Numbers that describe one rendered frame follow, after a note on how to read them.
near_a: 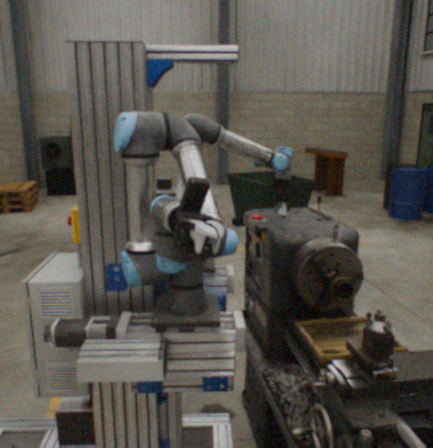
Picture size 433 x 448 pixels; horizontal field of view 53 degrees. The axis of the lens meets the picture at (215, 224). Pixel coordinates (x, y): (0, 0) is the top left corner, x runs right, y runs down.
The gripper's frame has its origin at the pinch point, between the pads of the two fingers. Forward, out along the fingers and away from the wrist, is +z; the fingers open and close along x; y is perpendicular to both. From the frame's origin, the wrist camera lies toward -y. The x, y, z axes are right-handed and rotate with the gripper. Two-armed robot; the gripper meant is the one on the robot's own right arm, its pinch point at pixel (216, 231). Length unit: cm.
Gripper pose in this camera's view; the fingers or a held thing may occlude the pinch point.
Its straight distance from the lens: 83.7
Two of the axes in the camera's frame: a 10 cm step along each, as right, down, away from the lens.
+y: -1.3, 9.7, 1.9
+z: 3.9, 2.2, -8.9
